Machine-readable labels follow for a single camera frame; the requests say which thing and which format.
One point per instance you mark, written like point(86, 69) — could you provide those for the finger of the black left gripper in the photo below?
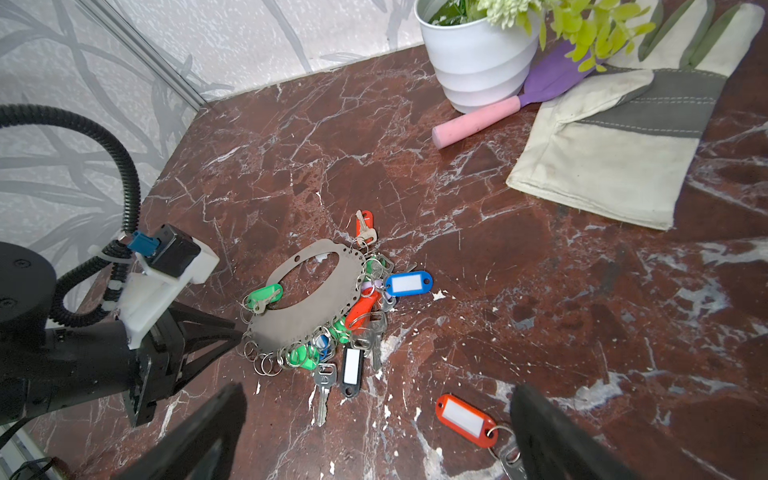
point(202, 353)
point(196, 323)

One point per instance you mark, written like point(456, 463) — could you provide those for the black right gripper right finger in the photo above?
point(554, 447)

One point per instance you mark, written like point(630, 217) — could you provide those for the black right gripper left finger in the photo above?
point(202, 447)

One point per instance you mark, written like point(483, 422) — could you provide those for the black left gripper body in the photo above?
point(160, 358)

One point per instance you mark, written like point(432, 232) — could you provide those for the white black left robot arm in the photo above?
point(44, 370)

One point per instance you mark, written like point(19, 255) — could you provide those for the green key tag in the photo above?
point(258, 300)

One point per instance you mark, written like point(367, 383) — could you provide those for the red tag loose key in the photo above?
point(484, 432)

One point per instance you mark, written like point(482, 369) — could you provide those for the black key tag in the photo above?
point(352, 370)

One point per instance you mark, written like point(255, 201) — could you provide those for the blue key tag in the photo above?
point(409, 284)

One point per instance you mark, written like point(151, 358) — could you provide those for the beige grey garden glove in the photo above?
point(619, 144)

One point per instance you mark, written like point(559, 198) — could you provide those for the white flower pot with plant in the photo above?
point(484, 52)

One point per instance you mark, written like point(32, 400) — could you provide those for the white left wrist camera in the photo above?
point(170, 259)

